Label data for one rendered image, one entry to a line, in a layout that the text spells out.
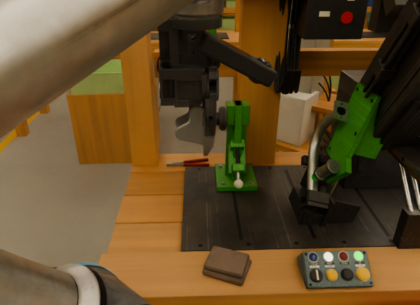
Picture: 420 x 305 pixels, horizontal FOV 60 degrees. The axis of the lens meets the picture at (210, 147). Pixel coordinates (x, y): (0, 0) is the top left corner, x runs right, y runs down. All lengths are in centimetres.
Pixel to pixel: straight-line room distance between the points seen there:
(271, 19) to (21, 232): 208
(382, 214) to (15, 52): 109
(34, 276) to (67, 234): 210
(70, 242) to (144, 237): 146
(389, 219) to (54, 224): 208
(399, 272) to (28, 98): 92
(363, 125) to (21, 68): 84
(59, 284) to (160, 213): 68
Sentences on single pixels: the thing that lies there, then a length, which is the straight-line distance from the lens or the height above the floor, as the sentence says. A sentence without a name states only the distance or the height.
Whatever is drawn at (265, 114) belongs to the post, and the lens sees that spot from 128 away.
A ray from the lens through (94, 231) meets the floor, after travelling 251.
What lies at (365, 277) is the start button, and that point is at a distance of 92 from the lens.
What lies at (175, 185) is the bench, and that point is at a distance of 123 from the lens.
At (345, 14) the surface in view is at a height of 142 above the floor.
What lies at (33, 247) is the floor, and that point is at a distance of 252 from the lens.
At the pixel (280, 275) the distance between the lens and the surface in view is 91.
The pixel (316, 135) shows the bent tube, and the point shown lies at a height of 110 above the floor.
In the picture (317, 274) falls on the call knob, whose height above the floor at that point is 94.
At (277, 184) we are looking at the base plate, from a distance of 122.
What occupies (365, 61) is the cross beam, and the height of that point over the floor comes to 124.
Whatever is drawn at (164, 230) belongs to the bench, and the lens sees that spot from 105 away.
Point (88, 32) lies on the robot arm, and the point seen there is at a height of 152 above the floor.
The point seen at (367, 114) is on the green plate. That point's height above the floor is 123.
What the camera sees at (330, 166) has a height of 109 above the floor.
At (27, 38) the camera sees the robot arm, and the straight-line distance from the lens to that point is 19.
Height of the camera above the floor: 156
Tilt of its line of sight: 27 degrees down
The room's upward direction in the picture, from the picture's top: straight up
